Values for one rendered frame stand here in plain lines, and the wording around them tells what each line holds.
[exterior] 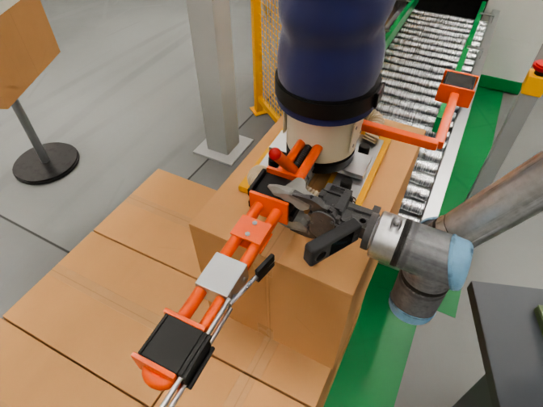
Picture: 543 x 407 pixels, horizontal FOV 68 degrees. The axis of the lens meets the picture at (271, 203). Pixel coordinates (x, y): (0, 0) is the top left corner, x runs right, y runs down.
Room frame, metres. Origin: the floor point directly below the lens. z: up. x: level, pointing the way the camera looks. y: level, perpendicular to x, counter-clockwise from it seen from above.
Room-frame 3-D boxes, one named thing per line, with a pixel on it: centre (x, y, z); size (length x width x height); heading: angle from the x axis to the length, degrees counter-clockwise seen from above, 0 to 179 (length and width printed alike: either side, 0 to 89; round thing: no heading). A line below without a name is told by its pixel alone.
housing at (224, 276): (0.38, 0.08, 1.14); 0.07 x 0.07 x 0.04; 64
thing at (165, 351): (0.26, 0.15, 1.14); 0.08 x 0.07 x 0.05; 154
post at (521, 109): (1.32, -0.95, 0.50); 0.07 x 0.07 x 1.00; 63
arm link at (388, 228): (0.46, -0.21, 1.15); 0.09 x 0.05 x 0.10; 153
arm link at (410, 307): (0.43, -0.29, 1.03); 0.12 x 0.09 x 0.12; 152
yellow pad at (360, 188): (0.75, -0.21, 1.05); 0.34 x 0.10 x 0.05; 154
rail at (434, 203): (1.93, -1.07, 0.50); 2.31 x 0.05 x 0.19; 153
